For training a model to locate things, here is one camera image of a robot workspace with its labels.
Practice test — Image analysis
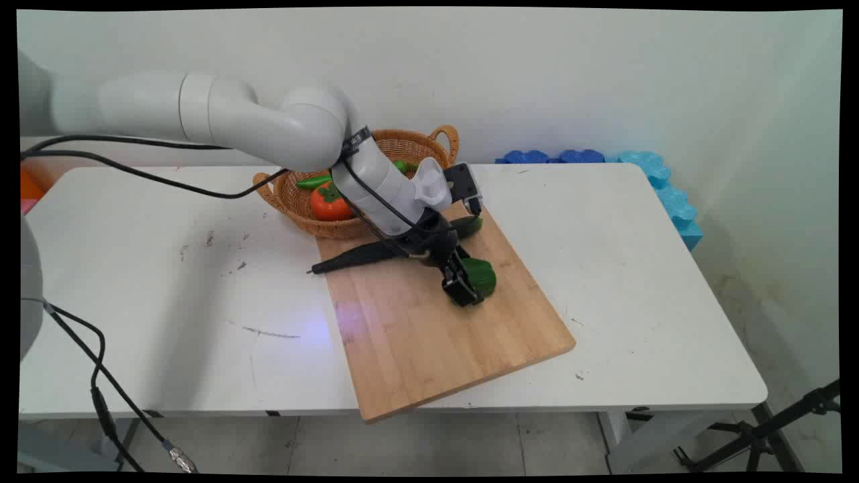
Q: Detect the black tripod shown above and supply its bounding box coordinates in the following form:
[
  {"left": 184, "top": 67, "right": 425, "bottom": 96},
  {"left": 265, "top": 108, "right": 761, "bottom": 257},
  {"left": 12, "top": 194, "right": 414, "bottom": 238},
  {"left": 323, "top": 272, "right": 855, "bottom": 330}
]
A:
[{"left": 673, "top": 379, "right": 841, "bottom": 474}]

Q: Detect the black strap on arm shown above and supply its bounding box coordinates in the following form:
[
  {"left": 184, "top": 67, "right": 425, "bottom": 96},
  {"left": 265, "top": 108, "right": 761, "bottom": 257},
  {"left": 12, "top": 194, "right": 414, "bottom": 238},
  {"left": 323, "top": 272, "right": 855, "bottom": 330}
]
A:
[{"left": 341, "top": 126, "right": 371, "bottom": 160}]

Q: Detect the wooden cutting board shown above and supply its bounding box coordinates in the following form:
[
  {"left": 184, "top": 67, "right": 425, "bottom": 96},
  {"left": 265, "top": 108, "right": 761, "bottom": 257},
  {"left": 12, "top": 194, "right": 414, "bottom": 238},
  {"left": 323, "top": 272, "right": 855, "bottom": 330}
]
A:
[{"left": 315, "top": 201, "right": 576, "bottom": 425}]

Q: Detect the black cable with metal connector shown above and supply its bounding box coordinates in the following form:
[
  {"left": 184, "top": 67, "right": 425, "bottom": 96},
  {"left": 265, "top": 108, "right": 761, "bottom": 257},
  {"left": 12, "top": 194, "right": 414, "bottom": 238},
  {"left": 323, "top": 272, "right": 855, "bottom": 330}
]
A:
[{"left": 44, "top": 302, "right": 199, "bottom": 474}]

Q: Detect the white table leg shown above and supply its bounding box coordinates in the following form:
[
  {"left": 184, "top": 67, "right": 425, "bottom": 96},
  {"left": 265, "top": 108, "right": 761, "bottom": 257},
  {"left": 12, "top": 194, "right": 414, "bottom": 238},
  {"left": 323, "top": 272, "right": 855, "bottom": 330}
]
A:
[{"left": 597, "top": 408, "right": 722, "bottom": 474}]

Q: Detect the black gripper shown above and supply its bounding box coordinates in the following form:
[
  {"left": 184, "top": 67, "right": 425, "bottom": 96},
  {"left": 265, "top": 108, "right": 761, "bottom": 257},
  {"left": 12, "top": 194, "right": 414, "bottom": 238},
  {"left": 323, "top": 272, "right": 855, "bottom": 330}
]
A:
[{"left": 403, "top": 213, "right": 484, "bottom": 308}]

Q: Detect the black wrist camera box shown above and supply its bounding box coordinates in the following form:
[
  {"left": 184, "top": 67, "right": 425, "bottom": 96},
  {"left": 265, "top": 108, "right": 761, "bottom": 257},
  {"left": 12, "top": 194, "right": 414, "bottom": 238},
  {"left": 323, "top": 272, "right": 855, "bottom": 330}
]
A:
[{"left": 443, "top": 163, "right": 484, "bottom": 217}]

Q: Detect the woven wicker basket with handles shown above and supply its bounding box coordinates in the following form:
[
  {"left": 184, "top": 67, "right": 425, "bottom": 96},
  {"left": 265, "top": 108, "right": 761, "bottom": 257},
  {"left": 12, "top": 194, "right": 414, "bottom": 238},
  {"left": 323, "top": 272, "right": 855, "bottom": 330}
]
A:
[{"left": 253, "top": 125, "right": 460, "bottom": 241}]

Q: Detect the orange toy persimmon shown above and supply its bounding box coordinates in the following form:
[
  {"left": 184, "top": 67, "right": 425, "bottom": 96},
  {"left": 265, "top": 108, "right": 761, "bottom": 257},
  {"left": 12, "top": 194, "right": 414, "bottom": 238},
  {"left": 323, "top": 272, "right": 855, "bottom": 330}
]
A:
[{"left": 310, "top": 181, "right": 354, "bottom": 222}]

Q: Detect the grey table leg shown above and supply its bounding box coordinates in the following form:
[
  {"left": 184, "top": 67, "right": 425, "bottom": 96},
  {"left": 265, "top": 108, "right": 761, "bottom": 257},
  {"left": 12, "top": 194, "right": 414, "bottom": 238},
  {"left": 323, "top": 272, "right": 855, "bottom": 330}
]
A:
[{"left": 19, "top": 419, "right": 142, "bottom": 474}]

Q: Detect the light blue foam mat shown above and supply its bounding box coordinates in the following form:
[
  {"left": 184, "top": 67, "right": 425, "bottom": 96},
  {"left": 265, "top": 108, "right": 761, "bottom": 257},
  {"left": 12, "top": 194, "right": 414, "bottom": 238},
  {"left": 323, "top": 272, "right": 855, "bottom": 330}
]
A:
[{"left": 604, "top": 151, "right": 704, "bottom": 252}]

